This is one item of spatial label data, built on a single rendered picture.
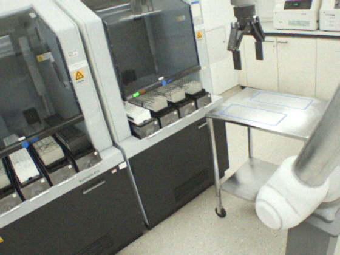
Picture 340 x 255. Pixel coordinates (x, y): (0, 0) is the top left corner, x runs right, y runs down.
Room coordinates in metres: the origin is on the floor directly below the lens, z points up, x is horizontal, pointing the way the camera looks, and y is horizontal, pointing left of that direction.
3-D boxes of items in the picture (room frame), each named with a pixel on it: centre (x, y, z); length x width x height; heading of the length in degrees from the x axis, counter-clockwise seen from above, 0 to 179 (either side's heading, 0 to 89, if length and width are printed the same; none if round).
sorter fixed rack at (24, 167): (1.20, 0.81, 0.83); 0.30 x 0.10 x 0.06; 34
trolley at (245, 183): (1.29, -0.58, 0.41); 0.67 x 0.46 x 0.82; 39
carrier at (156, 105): (1.59, 0.04, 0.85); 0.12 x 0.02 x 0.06; 124
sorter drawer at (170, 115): (1.79, 0.17, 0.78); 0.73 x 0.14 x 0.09; 34
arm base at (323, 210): (0.70, -0.52, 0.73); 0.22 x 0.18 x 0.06; 124
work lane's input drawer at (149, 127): (1.70, 0.29, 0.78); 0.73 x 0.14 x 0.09; 34
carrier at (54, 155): (1.20, 0.63, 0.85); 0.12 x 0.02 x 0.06; 125
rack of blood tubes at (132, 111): (1.59, 0.22, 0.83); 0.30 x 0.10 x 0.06; 34
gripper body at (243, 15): (0.94, -0.33, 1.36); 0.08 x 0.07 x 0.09; 124
